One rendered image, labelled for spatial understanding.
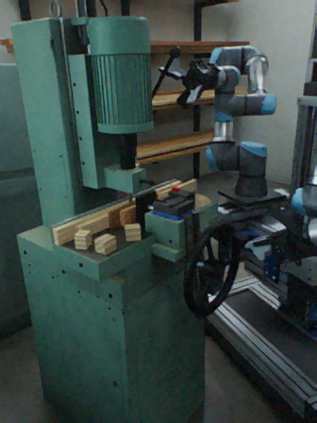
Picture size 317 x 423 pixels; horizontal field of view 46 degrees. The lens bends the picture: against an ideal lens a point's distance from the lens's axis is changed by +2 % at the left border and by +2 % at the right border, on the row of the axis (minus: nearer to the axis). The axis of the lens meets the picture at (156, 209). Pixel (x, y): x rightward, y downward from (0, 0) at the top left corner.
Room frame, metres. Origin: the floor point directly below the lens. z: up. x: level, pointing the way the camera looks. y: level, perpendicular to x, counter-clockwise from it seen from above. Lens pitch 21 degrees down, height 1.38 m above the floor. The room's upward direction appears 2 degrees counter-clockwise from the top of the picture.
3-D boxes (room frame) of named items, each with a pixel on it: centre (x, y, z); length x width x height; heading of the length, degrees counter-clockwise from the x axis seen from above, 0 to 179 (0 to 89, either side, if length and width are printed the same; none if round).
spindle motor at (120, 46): (1.21, 0.09, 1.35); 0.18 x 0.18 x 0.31
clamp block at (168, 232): (1.08, -0.06, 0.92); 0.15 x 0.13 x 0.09; 138
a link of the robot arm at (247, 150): (1.66, -0.44, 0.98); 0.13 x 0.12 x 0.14; 79
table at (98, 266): (1.14, 0.01, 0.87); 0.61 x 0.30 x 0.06; 138
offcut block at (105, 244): (0.95, 0.15, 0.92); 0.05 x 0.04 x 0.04; 142
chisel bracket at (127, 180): (1.22, 0.10, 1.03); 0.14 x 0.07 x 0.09; 48
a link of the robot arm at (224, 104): (1.45, -0.29, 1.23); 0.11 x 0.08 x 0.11; 79
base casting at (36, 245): (1.29, 0.18, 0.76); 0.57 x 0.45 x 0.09; 48
